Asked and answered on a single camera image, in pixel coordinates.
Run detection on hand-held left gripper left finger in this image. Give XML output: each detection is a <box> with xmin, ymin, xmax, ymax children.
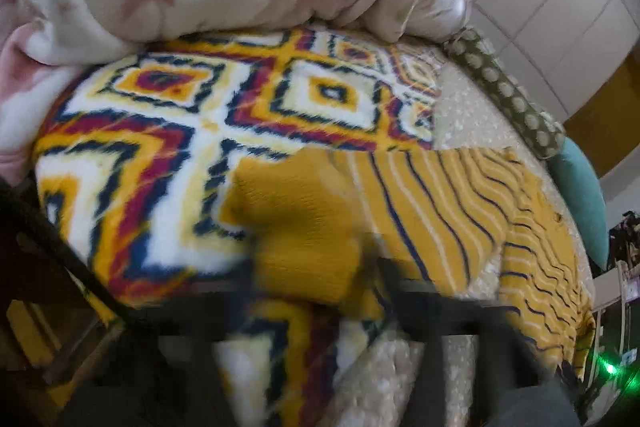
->
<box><xmin>60</xmin><ymin>277</ymin><xmax>256</xmax><ymax>427</ymax></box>

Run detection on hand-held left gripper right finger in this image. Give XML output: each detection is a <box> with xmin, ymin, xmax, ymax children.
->
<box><xmin>375</xmin><ymin>257</ymin><xmax>556</xmax><ymax>427</ymax></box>

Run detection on yellow striped knit sweater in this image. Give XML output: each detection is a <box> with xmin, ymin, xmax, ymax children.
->
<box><xmin>217</xmin><ymin>147</ymin><xmax>596</xmax><ymax>380</ymax></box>

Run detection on geometric patterned fleece blanket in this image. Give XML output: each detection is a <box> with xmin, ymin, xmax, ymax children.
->
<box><xmin>32</xmin><ymin>27</ymin><xmax>441</xmax><ymax>427</ymax></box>

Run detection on black rod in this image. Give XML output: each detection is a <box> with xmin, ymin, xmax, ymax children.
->
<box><xmin>0</xmin><ymin>184</ymin><xmax>133</xmax><ymax>325</ymax></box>

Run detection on beige dotted quilt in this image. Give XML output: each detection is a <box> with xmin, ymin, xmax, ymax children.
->
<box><xmin>320</xmin><ymin>57</ymin><xmax>596</xmax><ymax>427</ymax></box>

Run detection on teal pillow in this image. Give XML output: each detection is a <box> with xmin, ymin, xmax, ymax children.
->
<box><xmin>547</xmin><ymin>137</ymin><xmax>611</xmax><ymax>273</ymax></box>

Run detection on white TV cabinet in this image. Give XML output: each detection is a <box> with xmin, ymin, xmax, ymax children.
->
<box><xmin>594</xmin><ymin>257</ymin><xmax>640</xmax><ymax>363</ymax></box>

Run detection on green bolster pillow white spots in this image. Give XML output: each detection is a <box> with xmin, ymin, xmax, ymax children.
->
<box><xmin>445</xmin><ymin>27</ymin><xmax>566</xmax><ymax>160</ymax></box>

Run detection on pile of dark clutter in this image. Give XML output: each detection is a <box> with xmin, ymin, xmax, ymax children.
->
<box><xmin>607</xmin><ymin>211</ymin><xmax>640</xmax><ymax>260</ymax></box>

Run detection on brown wooden door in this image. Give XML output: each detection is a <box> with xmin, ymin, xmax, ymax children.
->
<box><xmin>565</xmin><ymin>57</ymin><xmax>640</xmax><ymax>178</ymax></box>

